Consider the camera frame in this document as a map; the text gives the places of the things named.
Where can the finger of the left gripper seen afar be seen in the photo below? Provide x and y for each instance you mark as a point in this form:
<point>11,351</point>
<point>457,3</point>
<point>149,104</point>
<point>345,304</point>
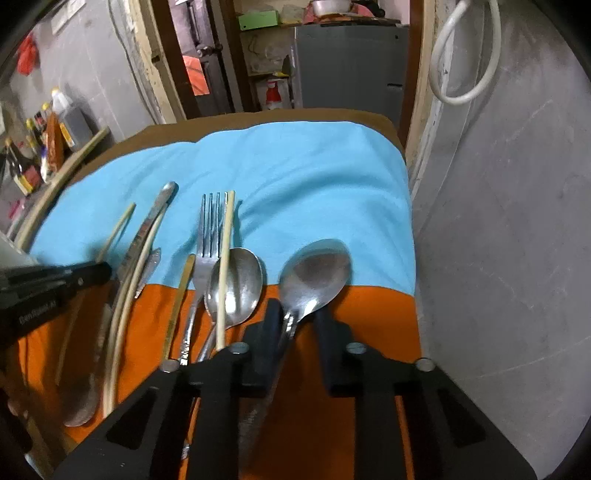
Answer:
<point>33,295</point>

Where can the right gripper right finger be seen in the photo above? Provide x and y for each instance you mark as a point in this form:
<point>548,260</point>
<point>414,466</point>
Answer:
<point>340,355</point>

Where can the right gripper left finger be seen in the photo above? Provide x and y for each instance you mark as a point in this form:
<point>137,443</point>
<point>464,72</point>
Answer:
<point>263,339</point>

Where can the large steel spoon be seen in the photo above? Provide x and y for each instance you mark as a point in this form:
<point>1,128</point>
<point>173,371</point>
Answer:
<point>312,278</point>

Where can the gold long-handled spoon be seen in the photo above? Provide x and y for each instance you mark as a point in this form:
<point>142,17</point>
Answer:
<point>176,307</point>

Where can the steel fork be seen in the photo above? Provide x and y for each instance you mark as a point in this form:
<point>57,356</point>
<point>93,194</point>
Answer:
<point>209,231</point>

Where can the patterned-handle steel spoon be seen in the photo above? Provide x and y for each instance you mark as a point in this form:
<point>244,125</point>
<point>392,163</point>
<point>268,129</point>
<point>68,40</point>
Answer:
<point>81,399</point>

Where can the pale wooden chopstick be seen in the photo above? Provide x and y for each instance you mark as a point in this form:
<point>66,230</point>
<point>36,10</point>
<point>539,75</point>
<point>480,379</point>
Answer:
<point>223,270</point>

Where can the blue and orange cloth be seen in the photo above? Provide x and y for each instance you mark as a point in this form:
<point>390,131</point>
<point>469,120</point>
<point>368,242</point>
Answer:
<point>296,183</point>

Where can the dark sauce bottle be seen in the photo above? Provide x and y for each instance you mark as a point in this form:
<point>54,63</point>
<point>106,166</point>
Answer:
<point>24,172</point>

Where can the orange chili powder packet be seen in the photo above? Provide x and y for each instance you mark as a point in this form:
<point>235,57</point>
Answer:
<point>54,143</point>

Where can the brown stool top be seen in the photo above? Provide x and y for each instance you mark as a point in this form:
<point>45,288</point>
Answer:
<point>231,122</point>

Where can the red plastic bag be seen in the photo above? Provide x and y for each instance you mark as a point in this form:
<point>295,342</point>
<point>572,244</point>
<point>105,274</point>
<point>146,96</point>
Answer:
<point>28,55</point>

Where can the grey refrigerator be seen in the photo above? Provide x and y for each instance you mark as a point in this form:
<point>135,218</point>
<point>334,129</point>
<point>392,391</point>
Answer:
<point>355,66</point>

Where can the green box on shelf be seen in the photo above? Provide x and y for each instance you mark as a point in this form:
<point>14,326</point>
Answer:
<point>258,20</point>

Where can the steel bowl on fridge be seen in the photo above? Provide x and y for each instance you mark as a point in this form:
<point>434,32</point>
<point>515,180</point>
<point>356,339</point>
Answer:
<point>323,8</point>

